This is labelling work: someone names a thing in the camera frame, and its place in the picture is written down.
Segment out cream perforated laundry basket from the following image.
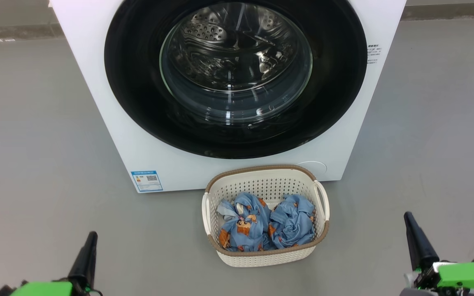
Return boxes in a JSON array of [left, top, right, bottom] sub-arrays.
[[202, 165, 330, 268]]

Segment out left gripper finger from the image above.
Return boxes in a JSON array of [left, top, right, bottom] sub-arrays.
[[67, 231, 98, 288]]

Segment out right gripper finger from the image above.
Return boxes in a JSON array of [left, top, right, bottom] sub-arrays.
[[404, 212, 440, 272]]

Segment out blue bear-print garment with white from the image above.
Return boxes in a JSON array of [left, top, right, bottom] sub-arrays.
[[217, 192, 277, 252]]

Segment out blue energy label sticker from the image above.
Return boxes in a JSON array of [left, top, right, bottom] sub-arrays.
[[131, 170, 164, 193]]

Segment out small printed text label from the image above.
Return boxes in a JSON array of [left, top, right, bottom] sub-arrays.
[[367, 44, 382, 65]]

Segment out round white filter cover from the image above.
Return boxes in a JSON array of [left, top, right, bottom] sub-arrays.
[[296, 161, 327, 175]]

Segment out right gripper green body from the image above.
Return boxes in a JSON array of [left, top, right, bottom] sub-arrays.
[[400, 257, 474, 296]]

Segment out grey washing machine door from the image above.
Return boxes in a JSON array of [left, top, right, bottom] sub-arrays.
[[104, 0, 368, 160]]

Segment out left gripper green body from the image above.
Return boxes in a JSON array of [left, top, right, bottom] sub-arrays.
[[0, 280, 104, 296]]

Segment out white front-load washing machine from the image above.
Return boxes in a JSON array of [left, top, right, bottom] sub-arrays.
[[50, 0, 407, 194]]

